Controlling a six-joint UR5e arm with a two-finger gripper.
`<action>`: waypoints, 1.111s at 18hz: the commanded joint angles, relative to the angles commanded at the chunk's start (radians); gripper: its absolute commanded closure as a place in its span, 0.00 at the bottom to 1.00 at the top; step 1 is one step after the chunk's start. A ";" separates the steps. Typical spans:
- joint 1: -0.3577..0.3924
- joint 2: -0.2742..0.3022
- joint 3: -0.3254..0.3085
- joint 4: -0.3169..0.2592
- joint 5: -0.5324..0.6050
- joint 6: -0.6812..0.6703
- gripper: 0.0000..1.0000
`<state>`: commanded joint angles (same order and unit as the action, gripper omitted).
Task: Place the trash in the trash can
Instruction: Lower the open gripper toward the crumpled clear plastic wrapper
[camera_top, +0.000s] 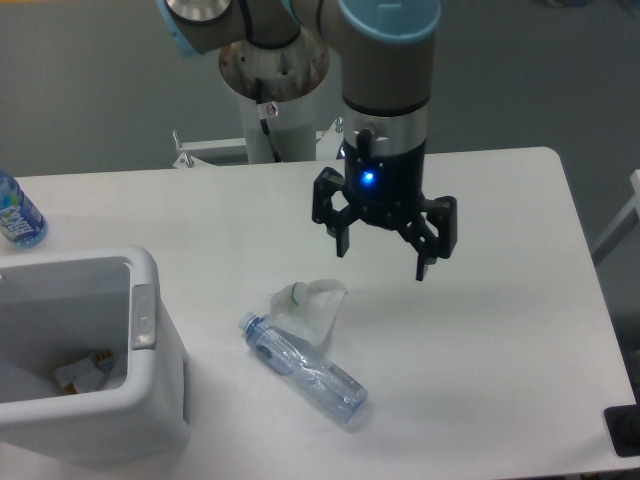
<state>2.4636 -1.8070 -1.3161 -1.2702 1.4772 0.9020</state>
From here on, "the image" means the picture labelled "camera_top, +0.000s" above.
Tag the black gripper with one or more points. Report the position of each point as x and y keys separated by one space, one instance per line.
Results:
x=386 y=191

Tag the white plastic wrapper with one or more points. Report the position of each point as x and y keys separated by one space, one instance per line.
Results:
x=308 y=310

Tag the clear plastic bottle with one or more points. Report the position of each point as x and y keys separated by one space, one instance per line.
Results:
x=309 y=372

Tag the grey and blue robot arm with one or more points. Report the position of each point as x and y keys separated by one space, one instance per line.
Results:
x=386 y=50

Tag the paper trash in bin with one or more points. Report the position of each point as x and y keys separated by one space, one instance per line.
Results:
x=98 y=371

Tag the white trash can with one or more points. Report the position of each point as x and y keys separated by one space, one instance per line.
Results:
x=59 y=307

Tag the black table corner clamp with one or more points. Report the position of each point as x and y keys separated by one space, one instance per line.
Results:
x=623 y=426

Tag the blue labelled water bottle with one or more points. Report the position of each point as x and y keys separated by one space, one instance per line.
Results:
x=22 y=224

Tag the white pedestal foot bracket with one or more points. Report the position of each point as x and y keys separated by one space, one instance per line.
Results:
x=233 y=151

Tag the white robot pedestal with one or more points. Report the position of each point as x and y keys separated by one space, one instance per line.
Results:
x=276 y=91

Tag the white frame at right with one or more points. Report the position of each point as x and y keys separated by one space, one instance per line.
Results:
x=620 y=226

